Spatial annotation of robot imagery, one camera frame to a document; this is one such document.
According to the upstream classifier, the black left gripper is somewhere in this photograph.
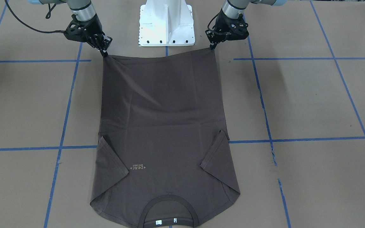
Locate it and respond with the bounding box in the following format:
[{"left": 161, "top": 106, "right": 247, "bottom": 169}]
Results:
[{"left": 205, "top": 9, "right": 242, "bottom": 50}]

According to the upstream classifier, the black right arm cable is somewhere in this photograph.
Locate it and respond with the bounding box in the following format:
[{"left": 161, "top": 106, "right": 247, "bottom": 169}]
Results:
[{"left": 4, "top": 0, "right": 72, "bottom": 34}]

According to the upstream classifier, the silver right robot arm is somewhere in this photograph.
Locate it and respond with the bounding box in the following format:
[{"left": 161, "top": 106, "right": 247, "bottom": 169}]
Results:
[{"left": 29, "top": 0, "right": 112, "bottom": 57}]

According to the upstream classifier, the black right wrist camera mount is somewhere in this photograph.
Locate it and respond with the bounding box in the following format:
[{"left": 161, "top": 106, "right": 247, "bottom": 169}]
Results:
[{"left": 63, "top": 20, "right": 87, "bottom": 43}]

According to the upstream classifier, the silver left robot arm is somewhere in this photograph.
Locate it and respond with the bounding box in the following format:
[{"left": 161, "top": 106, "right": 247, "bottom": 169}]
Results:
[{"left": 205, "top": 0, "right": 286, "bottom": 50}]

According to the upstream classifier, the dark brown t-shirt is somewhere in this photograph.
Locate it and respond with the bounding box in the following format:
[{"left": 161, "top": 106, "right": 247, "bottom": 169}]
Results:
[{"left": 90, "top": 48, "right": 240, "bottom": 228}]

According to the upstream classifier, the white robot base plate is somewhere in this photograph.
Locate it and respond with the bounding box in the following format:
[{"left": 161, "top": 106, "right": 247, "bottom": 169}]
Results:
[{"left": 138, "top": 0, "right": 195, "bottom": 47}]

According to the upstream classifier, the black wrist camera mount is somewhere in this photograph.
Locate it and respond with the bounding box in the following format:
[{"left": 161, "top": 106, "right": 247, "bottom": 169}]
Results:
[
  {"left": 63, "top": 20, "right": 87, "bottom": 43},
  {"left": 227, "top": 14, "right": 249, "bottom": 41}
]

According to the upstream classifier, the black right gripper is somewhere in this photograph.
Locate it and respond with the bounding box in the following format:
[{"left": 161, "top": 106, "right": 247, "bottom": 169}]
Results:
[{"left": 75, "top": 13, "right": 113, "bottom": 58}]

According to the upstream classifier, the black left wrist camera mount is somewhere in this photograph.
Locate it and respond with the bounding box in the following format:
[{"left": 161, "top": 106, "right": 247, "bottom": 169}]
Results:
[{"left": 227, "top": 14, "right": 249, "bottom": 41}]

